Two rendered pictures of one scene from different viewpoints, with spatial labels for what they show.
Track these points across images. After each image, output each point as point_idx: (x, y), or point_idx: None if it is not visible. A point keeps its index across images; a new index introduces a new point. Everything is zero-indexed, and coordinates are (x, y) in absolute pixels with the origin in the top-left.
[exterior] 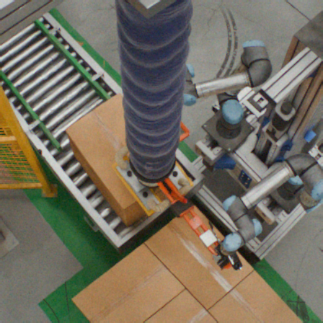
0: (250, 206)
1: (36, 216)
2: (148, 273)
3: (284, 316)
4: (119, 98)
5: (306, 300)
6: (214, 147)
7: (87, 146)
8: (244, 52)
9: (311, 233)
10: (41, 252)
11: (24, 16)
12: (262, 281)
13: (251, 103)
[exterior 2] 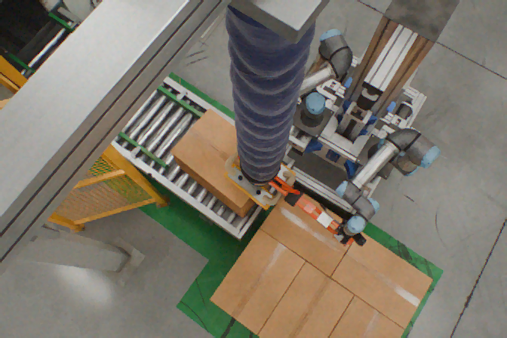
0: (363, 188)
1: (155, 227)
2: (271, 255)
3: (399, 267)
4: (210, 113)
5: (405, 243)
6: (302, 136)
7: (195, 161)
8: (321, 45)
9: (393, 183)
10: (167, 258)
11: (151, 78)
12: (370, 239)
13: (325, 89)
